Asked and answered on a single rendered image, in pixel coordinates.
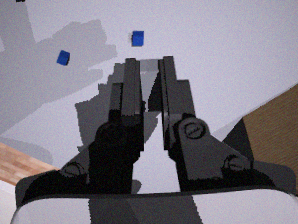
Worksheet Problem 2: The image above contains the small blue block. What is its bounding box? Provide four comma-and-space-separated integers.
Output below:
133, 31, 144, 46
56, 50, 70, 66

